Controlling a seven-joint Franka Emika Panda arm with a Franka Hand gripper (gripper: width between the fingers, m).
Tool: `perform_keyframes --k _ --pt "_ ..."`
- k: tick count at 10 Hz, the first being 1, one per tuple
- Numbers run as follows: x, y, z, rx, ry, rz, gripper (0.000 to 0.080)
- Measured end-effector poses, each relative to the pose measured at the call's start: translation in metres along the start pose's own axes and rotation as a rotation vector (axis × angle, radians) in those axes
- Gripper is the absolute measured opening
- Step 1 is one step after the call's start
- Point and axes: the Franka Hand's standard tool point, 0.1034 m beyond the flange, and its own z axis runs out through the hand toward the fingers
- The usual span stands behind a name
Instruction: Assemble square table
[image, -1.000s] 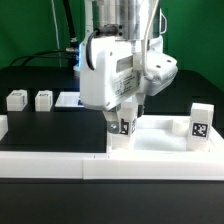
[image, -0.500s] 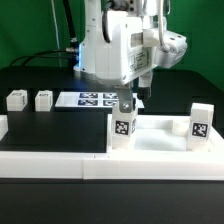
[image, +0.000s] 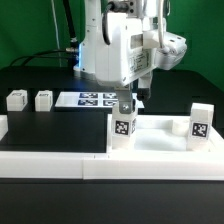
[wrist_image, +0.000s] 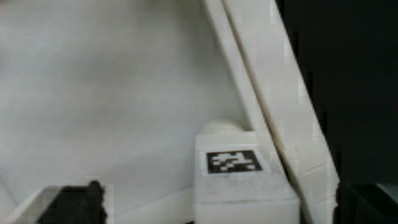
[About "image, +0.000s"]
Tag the white marker plate with tags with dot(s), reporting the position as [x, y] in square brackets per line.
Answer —
[86, 99]

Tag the white U-shaped obstacle fence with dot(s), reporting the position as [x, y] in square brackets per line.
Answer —
[112, 164]

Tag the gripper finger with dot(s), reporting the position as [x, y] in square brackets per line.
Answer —
[125, 99]
[144, 87]

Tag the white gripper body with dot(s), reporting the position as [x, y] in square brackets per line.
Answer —
[124, 60]

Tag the white square tabletop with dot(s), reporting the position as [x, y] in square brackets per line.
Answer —
[164, 133]

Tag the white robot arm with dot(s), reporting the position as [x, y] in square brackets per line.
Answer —
[151, 12]

